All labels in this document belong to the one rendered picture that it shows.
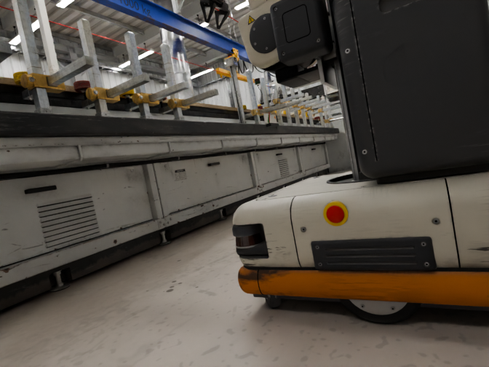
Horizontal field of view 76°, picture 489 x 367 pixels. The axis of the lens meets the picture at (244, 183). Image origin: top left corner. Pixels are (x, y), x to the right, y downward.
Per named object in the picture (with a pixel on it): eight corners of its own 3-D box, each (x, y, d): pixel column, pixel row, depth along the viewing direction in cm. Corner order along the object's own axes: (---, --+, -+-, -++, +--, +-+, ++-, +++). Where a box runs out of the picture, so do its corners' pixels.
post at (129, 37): (153, 125, 160) (133, 32, 158) (147, 125, 157) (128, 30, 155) (148, 127, 162) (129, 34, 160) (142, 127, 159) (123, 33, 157)
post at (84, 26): (111, 127, 139) (88, 19, 136) (104, 127, 136) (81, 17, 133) (106, 129, 141) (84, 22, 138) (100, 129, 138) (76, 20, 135)
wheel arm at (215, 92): (219, 96, 172) (217, 88, 171) (215, 95, 169) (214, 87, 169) (163, 115, 194) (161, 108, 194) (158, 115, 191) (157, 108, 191)
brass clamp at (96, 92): (121, 100, 144) (118, 89, 143) (94, 97, 132) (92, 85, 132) (112, 103, 147) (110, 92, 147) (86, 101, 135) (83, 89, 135)
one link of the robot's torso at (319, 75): (354, 84, 95) (340, 2, 94) (331, 68, 71) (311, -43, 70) (276, 107, 109) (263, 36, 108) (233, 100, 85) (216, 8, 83)
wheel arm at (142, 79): (150, 83, 129) (148, 73, 129) (145, 82, 126) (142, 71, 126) (89, 110, 151) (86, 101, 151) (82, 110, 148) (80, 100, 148)
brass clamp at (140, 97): (160, 103, 165) (158, 94, 165) (140, 101, 154) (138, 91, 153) (152, 106, 168) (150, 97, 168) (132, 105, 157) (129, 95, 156)
